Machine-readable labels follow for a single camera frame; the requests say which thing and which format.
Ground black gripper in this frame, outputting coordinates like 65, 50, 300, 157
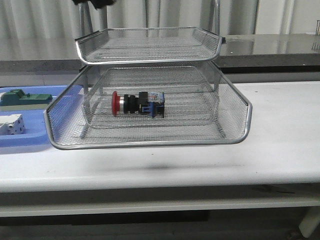
72, 0, 116, 9

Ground silver mesh tray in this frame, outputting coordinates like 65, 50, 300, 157
43, 62, 253, 151
75, 26, 224, 65
82, 90, 218, 129

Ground red emergency stop button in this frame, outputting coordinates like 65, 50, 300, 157
111, 91, 165, 118

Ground grey stone counter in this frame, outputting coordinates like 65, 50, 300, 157
0, 33, 320, 87

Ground green electrical module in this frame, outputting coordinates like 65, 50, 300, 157
0, 89, 53, 112

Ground blue plastic tray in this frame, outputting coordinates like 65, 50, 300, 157
0, 84, 84, 149

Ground silver metal rack frame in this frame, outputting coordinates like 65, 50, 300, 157
78, 0, 227, 140

